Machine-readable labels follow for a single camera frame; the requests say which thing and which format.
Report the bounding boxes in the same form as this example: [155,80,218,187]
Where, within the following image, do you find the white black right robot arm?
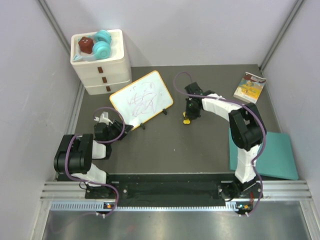
[110,81,267,198]

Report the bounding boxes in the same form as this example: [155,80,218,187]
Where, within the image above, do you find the grey perforated cable duct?
[50,201,239,212]

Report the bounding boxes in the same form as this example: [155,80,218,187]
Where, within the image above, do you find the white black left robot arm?
[53,120,132,199]

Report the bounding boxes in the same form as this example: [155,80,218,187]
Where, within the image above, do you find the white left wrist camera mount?
[93,111,112,126]

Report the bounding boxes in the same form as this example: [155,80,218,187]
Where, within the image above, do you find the white three drawer unit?
[70,29,132,95]

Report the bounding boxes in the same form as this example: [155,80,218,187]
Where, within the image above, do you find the yellow black whiteboard eraser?
[182,112,191,125]

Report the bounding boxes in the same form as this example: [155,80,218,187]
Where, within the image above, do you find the teal foam pad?
[229,131,299,181]

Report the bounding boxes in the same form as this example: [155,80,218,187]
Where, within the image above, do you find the dark red cube toy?
[78,36,94,54]

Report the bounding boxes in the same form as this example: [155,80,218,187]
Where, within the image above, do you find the turquoise headphones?
[73,30,112,62]

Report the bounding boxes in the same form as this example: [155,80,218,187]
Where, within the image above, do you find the yellow framed whiteboard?
[109,70,174,129]

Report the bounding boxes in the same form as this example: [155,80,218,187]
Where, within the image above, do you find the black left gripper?
[106,119,133,144]

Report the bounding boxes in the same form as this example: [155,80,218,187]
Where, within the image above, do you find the aluminium frame rail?
[40,180,312,201]

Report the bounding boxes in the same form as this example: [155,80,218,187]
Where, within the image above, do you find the black whiteboard foot far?
[162,108,168,115]

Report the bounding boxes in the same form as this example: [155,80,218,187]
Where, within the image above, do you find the colourful paperback book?
[233,72,267,104]

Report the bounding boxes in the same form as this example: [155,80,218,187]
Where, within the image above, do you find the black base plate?
[84,173,265,207]

